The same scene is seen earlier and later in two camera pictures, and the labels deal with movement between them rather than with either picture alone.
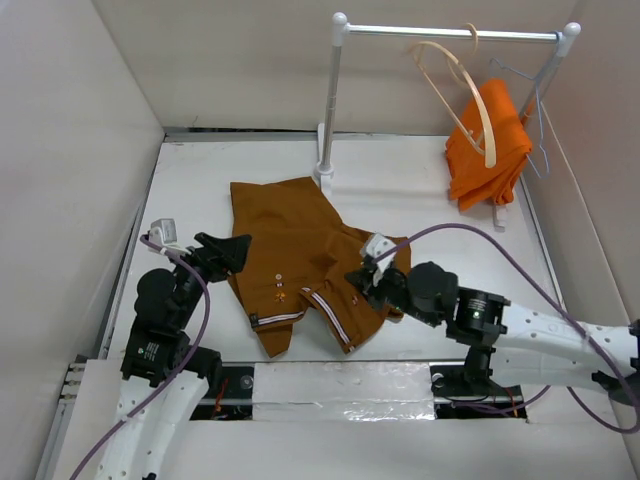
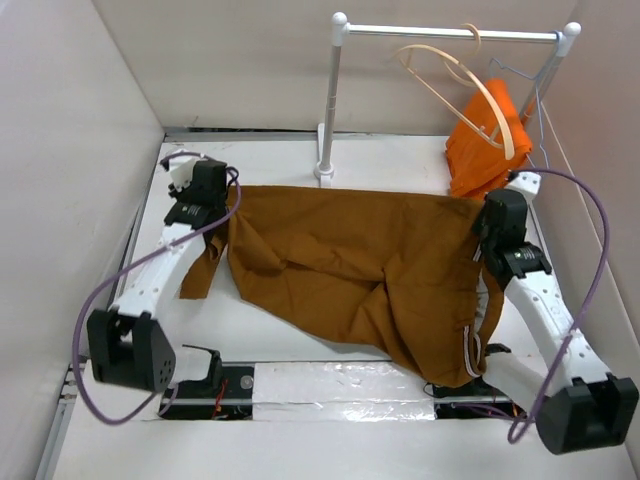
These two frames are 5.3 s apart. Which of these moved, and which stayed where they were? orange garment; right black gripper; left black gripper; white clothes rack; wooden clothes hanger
Moved: left black gripper; wooden clothes hanger; right black gripper
Stayed: orange garment; white clothes rack
